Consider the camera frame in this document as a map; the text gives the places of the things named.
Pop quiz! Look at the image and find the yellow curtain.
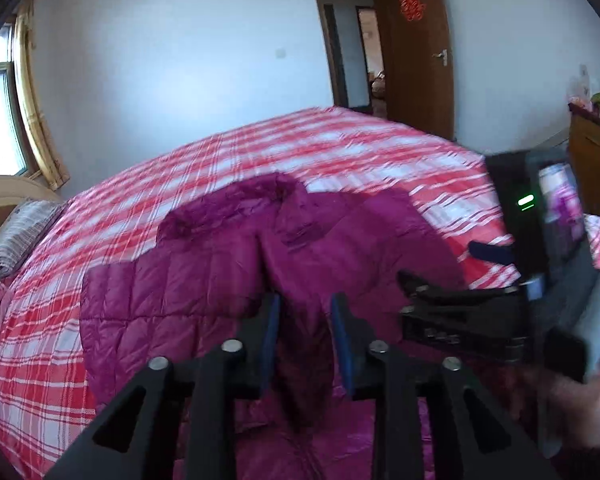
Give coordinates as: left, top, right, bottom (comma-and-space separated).
12, 0, 72, 192

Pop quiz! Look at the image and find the brown door frame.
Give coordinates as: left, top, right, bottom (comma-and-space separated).
307, 0, 382, 112

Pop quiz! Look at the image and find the wooden cabinet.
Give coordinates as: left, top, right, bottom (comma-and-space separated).
566, 102, 600, 217

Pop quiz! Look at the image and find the beige wooden headboard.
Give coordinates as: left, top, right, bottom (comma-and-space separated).
0, 175, 63, 276

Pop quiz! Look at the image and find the brown wooden door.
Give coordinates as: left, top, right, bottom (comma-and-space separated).
370, 0, 456, 141

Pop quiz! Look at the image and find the striped pillow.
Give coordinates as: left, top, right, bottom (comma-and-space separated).
0, 199, 67, 279

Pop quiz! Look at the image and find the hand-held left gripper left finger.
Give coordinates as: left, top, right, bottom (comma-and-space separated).
45, 292, 283, 480

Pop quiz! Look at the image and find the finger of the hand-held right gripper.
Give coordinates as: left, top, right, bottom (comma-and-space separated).
468, 240, 517, 266
397, 270, 532, 364

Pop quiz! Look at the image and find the person's right hand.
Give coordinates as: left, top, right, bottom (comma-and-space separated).
510, 360, 600, 461

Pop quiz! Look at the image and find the red paper door decoration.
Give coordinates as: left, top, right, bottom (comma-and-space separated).
399, 0, 427, 23

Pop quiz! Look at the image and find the red plaid bed sheet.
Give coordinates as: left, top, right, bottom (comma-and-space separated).
0, 105, 600, 480

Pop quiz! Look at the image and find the inner room doorway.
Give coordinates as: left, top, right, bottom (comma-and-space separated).
356, 6, 387, 113

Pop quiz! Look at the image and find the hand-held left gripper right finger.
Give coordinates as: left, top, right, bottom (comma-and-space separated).
329, 292, 561, 480

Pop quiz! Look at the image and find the clear bottle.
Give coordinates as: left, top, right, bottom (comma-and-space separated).
570, 64, 593, 109

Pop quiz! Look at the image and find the magenta down jacket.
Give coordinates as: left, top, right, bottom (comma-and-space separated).
79, 172, 531, 480

